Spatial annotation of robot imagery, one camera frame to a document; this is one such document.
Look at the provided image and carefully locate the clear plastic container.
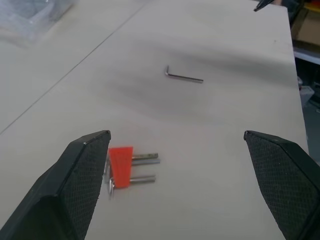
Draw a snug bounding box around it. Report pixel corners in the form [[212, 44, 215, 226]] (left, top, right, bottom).
[[0, 0, 76, 48]]

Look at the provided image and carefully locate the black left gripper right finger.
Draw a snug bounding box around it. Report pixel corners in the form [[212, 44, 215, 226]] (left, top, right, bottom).
[[243, 130, 320, 240]]

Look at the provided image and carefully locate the cardboard box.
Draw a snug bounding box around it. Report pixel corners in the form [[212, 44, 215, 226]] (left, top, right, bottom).
[[291, 7, 320, 45]]

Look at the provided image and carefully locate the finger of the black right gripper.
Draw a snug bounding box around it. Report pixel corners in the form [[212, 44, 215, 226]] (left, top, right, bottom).
[[253, 0, 276, 13]]

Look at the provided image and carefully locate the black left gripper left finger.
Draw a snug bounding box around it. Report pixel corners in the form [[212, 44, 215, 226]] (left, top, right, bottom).
[[0, 129, 112, 240]]

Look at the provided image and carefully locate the metal storage shelf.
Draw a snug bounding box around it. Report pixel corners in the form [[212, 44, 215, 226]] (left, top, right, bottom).
[[287, 0, 320, 163]]

